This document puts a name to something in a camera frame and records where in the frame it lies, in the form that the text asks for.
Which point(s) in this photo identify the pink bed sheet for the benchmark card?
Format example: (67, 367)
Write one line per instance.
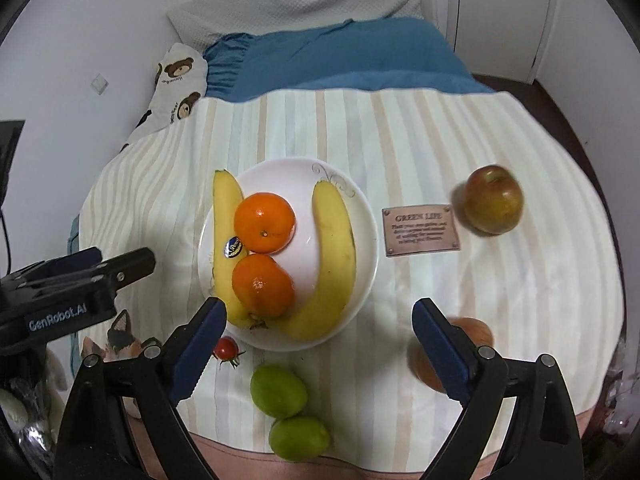
(350, 470)

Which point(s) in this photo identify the green apple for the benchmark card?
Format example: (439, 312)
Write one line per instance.
(299, 440)
(278, 391)

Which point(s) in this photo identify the white wall switch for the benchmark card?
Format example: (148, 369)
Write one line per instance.
(99, 84)

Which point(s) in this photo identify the red apple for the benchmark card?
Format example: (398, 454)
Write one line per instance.
(475, 332)

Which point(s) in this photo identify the brownish red-green apple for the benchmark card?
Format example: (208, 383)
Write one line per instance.
(494, 200)

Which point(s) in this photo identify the clear plastic bag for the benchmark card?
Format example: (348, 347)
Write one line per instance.
(25, 425)

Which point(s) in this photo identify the plain yellow banana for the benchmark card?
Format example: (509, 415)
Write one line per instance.
(335, 240)

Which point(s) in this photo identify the orange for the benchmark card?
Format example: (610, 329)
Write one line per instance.
(265, 222)
(262, 287)

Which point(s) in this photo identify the bear print pillow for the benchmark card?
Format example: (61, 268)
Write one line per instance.
(175, 85)

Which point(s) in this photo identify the brown label patch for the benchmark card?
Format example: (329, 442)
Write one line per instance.
(421, 230)

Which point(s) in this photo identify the white wardrobe door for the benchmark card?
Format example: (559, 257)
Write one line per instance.
(505, 15)

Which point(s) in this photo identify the grey textured pillow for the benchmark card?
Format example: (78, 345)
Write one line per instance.
(300, 0)

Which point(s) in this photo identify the black stand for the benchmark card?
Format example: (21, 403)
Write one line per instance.
(10, 155)

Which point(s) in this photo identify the cat print cloth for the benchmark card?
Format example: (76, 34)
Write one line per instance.
(120, 332)

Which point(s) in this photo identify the red cherry tomato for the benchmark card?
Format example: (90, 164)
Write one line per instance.
(226, 347)

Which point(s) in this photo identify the blue blanket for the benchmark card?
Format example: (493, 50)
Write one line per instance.
(340, 60)

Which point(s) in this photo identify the white ceramic plate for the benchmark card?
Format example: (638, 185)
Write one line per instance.
(295, 180)

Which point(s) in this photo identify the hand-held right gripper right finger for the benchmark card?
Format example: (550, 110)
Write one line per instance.
(440, 345)

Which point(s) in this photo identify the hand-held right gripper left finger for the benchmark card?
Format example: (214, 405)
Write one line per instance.
(200, 345)

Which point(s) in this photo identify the striped cream blanket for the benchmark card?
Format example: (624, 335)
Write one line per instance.
(425, 135)

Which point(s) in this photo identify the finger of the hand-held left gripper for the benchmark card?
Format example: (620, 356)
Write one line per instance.
(132, 266)
(70, 263)

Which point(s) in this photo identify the banana with blue sticker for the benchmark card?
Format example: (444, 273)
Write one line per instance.
(222, 220)

